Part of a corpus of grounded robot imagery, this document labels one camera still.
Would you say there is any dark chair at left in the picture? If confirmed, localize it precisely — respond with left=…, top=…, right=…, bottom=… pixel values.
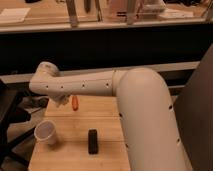
left=0, top=79, right=35, bottom=167

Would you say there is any wooden table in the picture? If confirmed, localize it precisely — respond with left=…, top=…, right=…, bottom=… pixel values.
left=29, top=96, right=130, bottom=171

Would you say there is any dark chair at right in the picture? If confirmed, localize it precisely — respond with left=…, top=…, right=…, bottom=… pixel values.
left=174, top=43, right=213, bottom=171

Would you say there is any black rectangular remote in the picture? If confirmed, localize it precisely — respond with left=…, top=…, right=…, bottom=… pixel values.
left=88, top=129, right=98, bottom=154

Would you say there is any white paper sheet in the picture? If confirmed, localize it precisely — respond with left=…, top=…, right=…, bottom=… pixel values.
left=0, top=8, right=30, bottom=24

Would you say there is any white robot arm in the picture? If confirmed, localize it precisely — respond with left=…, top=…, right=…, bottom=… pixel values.
left=29, top=62, right=187, bottom=171

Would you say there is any dark chair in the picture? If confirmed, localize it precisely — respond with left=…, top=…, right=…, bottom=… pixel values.
left=0, top=79, right=35, bottom=167
left=174, top=43, right=213, bottom=171

